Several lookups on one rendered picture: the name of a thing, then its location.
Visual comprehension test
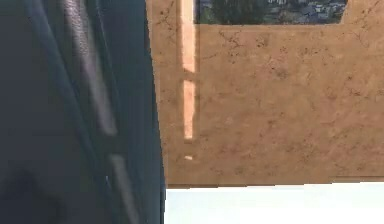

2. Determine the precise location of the dark blue cupboard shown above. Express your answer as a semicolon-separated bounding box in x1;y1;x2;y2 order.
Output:
0;0;167;224

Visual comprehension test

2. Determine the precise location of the window with town view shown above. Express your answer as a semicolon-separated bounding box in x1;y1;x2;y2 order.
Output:
194;0;350;26

